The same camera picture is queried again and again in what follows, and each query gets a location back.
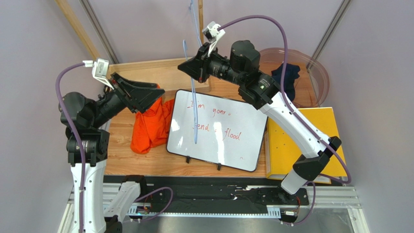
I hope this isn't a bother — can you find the light blue wire hanger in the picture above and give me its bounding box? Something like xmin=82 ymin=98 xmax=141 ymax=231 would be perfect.
xmin=189 ymin=0 xmax=202 ymax=46

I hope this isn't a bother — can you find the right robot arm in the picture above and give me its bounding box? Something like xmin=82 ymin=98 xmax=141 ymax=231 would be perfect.
xmin=177 ymin=40 xmax=342 ymax=195

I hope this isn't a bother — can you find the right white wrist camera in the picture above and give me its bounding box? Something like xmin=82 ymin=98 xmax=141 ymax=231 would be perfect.
xmin=202 ymin=21 xmax=225 ymax=57

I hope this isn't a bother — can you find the wooden clothes rack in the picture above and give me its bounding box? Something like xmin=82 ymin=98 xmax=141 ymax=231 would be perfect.
xmin=56 ymin=0 xmax=203 ymax=96

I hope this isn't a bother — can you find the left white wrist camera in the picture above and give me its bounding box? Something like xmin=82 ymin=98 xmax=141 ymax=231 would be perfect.
xmin=82 ymin=58 xmax=114 ymax=89

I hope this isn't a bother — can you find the orange t shirt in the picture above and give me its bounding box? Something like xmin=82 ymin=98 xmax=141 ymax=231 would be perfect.
xmin=130 ymin=97 xmax=175 ymax=154

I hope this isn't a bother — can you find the navy blue t shirt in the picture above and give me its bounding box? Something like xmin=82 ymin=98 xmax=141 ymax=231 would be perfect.
xmin=271 ymin=64 xmax=301 ymax=101

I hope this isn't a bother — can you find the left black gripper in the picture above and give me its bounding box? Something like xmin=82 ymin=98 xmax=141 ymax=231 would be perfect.
xmin=90 ymin=71 xmax=165 ymax=128

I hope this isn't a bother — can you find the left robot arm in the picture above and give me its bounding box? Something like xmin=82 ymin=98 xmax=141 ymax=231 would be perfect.
xmin=55 ymin=73 xmax=165 ymax=233

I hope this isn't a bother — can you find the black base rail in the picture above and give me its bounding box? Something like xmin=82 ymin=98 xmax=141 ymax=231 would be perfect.
xmin=66 ymin=174 xmax=363 ymax=224

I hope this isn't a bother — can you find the white dry erase board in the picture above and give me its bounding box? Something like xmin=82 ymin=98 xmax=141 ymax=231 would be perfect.
xmin=166 ymin=90 xmax=267 ymax=172

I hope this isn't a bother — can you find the aluminium frame post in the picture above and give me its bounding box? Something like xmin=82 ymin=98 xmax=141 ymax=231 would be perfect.
xmin=311 ymin=0 xmax=353 ymax=61

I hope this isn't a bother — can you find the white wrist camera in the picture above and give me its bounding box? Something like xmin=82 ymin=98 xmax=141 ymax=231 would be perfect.
xmin=82 ymin=58 xmax=114 ymax=89
xmin=202 ymin=21 xmax=225 ymax=57

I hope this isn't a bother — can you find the transparent plastic basin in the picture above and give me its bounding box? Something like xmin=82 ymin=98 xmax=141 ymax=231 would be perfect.
xmin=260 ymin=48 xmax=330 ymax=108

